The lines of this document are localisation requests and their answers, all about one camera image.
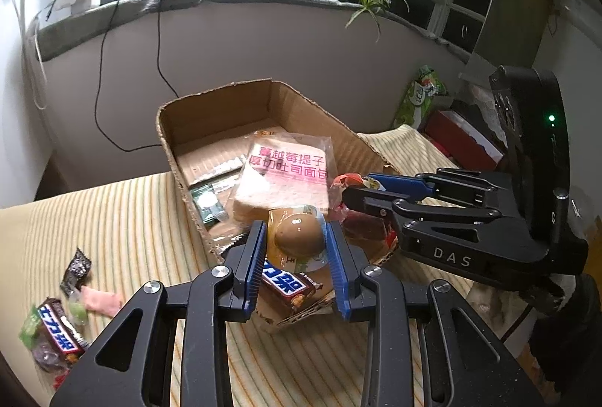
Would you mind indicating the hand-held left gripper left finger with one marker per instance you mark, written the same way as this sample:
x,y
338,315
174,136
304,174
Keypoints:
x,y
256,266

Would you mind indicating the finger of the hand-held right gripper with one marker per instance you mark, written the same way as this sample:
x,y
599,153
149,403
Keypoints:
x,y
399,184
376,202

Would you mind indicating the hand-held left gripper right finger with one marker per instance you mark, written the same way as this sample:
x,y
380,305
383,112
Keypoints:
x,y
336,266

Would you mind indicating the brown chocolate bar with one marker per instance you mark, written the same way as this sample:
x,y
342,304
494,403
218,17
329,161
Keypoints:
x,y
59,324
287,284

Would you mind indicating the clear red-edged snack packet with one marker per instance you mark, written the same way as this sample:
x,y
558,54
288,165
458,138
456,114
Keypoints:
x,y
369,237

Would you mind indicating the brown packaged egg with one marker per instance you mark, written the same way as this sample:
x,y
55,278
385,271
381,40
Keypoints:
x,y
298,233

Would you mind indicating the green snack packet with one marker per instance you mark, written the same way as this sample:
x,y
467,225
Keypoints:
x,y
207,202

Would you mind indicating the sliced bread packet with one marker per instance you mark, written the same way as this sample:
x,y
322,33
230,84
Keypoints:
x,y
282,186

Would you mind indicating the cardboard box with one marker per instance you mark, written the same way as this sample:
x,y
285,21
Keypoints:
x,y
211,125

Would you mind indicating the pink candy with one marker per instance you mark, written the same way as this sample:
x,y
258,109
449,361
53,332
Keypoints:
x,y
101,300

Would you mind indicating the black candy wrapper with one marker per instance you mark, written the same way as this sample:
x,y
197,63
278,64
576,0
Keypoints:
x,y
76,268

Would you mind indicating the light green candy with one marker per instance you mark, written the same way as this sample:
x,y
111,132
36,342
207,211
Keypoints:
x,y
77,313

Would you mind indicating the purple candy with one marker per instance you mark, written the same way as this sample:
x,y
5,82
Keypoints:
x,y
49,355

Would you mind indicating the red storage box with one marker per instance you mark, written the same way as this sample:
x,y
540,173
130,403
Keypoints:
x,y
451,139

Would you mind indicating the large green packet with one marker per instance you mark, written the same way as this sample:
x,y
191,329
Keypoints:
x,y
418,101

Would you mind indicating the striped blanket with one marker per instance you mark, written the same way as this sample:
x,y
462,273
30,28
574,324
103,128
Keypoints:
x,y
150,219

